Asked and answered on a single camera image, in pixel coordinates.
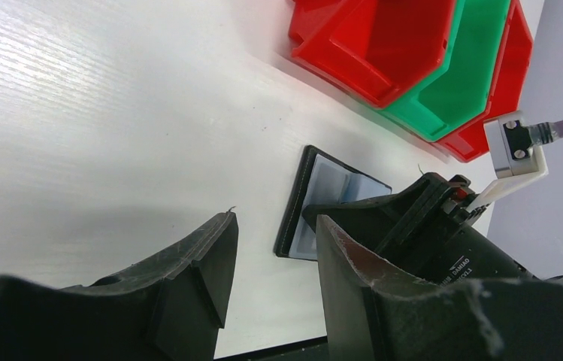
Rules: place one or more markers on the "green bin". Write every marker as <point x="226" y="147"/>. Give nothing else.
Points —
<point x="459" y="90"/>

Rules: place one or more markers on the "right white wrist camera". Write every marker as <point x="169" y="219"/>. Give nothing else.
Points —
<point x="517" y="156"/>

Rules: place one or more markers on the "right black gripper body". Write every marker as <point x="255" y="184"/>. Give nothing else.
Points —
<point x="464" y="252"/>

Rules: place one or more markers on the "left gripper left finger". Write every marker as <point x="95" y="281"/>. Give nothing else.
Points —
<point x="169" y="306"/>

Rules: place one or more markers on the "black leather card holder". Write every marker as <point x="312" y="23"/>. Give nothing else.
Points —
<point x="321" y="179"/>

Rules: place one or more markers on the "red bin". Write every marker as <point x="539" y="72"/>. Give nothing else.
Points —
<point x="468" y="142"/>
<point x="374" y="50"/>

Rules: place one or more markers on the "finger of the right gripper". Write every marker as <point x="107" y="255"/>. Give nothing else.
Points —
<point x="375" y="219"/>

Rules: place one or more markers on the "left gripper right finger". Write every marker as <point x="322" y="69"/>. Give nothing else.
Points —
<point x="376" y="311"/>

